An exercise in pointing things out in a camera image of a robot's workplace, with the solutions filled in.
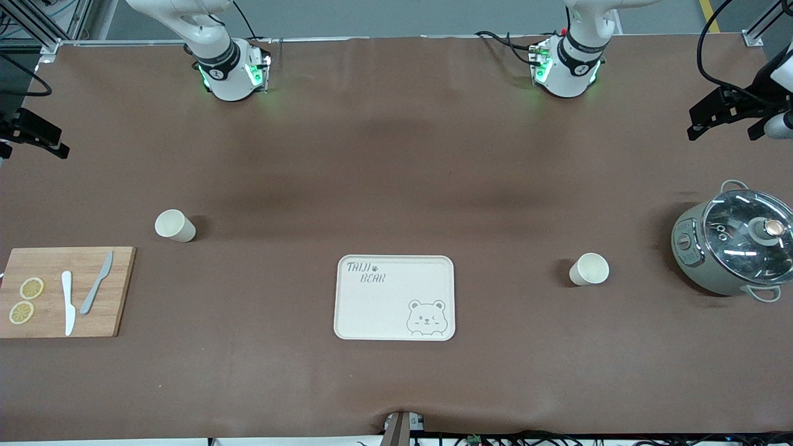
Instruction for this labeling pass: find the black base power cable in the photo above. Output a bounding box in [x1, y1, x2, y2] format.
[231, 0, 259, 42]
[474, 30, 541, 66]

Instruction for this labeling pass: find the white plastic knife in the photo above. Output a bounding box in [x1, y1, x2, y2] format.
[61, 271, 76, 336]

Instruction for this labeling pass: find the cream bear print tray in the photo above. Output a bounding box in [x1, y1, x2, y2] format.
[334, 255, 456, 341]

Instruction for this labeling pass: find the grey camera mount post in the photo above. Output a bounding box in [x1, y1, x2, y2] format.
[381, 410, 428, 446]

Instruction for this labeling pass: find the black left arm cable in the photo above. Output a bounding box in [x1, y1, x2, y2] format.
[696, 0, 769, 100]

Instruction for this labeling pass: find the wooden cutting board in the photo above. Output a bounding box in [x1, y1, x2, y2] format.
[0, 247, 136, 339]

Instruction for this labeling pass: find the white IKEA cup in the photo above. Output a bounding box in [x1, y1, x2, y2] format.
[569, 252, 610, 287]
[154, 209, 196, 243]

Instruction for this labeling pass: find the grey plastic knife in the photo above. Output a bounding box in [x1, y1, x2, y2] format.
[80, 251, 114, 315]

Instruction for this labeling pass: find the brown table cover mat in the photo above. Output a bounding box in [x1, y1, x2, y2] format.
[0, 34, 793, 442]

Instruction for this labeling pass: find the grey-green cooking pot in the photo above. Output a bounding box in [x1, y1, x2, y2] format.
[671, 180, 793, 303]

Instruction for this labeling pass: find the glass pot lid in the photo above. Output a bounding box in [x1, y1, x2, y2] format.
[702, 189, 793, 286]

